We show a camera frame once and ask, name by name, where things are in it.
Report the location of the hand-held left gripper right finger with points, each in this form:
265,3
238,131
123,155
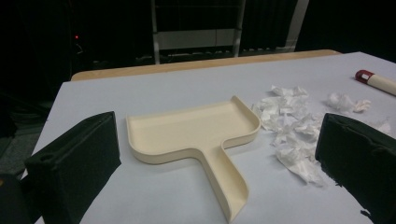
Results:
358,155

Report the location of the white slanted metal post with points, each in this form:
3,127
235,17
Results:
295,25

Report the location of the cream brush with red cap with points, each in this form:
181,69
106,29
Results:
381,83

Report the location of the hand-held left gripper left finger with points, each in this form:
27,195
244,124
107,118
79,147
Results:
77,168

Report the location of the pale blue table mat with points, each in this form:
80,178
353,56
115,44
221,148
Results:
186,84

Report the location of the cream plastic dustpan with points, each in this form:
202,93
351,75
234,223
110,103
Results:
193,130

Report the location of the pile of white paper scraps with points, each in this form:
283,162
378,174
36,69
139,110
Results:
292,124

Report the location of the white metal stand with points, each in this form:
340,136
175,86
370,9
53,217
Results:
193,39

